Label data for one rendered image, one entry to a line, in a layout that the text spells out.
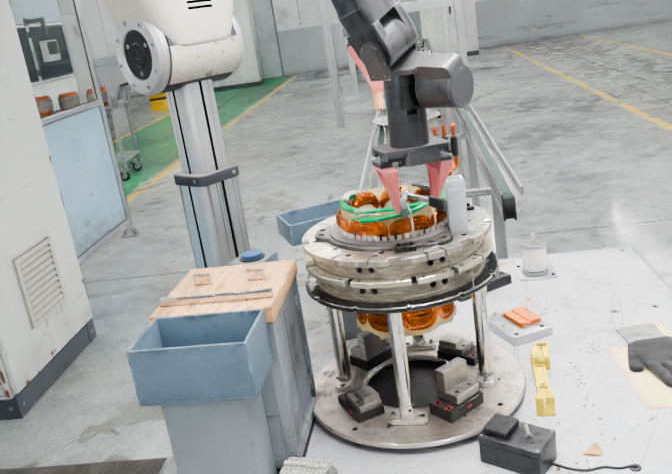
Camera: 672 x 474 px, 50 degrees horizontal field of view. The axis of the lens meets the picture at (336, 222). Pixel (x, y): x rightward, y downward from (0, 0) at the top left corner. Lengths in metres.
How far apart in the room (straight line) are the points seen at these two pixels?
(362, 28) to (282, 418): 0.59
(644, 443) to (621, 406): 0.10
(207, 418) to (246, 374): 0.10
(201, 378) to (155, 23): 0.71
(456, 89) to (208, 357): 0.48
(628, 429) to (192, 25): 1.04
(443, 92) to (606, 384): 0.63
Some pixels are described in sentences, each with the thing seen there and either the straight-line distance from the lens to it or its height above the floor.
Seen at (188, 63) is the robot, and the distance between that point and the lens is 1.44.
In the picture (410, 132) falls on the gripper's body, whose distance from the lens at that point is 1.02.
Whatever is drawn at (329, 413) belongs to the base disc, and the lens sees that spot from 1.28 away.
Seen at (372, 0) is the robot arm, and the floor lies 1.46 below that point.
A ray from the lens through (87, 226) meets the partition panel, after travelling 5.22.
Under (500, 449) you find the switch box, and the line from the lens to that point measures 1.13.
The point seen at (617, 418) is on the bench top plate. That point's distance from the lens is 1.26.
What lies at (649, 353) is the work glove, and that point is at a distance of 1.41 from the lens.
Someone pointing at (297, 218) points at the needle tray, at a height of 1.05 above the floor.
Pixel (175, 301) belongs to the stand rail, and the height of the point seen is 1.07.
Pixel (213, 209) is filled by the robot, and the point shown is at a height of 1.10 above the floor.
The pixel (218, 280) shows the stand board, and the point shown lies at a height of 1.06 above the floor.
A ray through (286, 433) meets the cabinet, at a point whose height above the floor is 0.85.
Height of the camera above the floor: 1.46
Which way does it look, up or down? 17 degrees down
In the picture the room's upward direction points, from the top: 9 degrees counter-clockwise
